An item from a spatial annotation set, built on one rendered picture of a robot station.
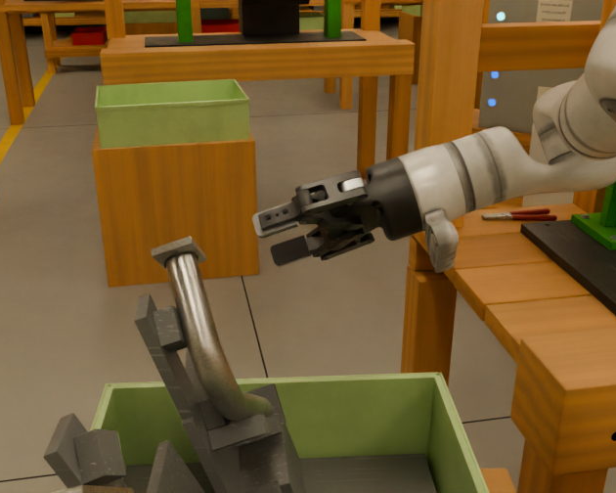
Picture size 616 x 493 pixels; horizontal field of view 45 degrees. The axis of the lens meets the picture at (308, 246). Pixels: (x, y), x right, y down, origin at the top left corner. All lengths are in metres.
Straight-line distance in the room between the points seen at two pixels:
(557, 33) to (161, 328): 1.18
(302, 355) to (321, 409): 1.81
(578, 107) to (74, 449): 0.45
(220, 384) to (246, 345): 2.13
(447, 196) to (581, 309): 0.67
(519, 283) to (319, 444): 0.56
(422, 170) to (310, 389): 0.36
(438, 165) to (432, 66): 0.80
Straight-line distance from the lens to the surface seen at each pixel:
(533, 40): 1.64
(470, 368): 2.75
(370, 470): 0.97
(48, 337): 3.03
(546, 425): 1.14
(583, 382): 1.09
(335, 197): 0.64
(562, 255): 1.47
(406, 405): 0.96
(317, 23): 8.19
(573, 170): 0.72
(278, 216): 0.66
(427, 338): 1.70
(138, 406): 0.95
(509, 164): 0.70
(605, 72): 0.42
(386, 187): 0.68
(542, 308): 1.31
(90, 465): 0.58
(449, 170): 0.69
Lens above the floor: 1.48
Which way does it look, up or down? 24 degrees down
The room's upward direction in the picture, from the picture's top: straight up
